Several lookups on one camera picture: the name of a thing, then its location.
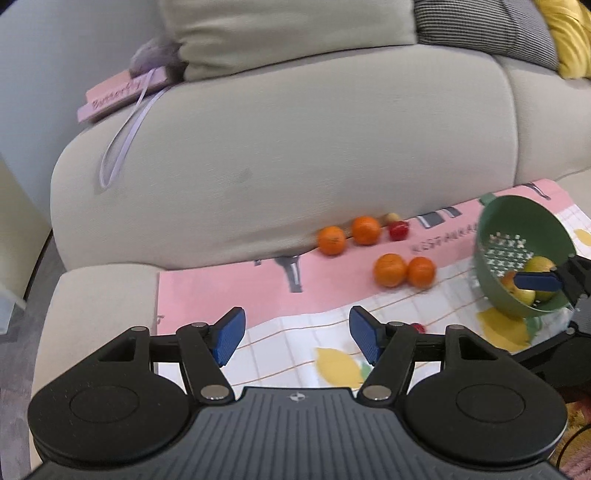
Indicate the green colander bowl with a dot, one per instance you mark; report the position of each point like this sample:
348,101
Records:
511,230

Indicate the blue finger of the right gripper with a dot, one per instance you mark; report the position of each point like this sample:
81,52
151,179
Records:
548,282

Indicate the purple plush pouch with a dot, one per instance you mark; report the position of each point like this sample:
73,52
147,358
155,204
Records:
158,52

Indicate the beige sofa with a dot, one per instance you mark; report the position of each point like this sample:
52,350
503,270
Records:
251,166

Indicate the red cherry tomato fruit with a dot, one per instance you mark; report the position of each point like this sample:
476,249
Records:
399,230

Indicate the black white houndstooth cushion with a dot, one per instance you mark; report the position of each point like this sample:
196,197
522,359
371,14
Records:
513,29

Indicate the pink butterfly book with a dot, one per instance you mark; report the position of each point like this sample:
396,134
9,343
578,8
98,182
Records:
119,91

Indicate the orange mandarin back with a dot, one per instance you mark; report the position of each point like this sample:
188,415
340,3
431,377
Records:
366,230

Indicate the pink checked lemon cloth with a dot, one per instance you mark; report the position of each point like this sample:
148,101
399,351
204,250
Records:
297,308

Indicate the small red fruit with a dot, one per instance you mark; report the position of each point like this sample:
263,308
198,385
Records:
419,327

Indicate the beige cushion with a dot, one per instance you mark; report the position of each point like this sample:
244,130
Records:
220,38

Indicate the yellow-green pear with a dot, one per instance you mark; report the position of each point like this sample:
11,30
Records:
540,264

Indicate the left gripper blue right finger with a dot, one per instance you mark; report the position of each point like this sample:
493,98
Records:
389,348

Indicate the yellow cushion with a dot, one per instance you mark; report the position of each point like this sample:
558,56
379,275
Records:
569,25

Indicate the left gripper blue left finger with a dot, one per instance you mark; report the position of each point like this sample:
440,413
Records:
205,349

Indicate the orange mandarin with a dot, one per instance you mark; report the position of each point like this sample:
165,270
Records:
366,230
390,270
421,272
331,241

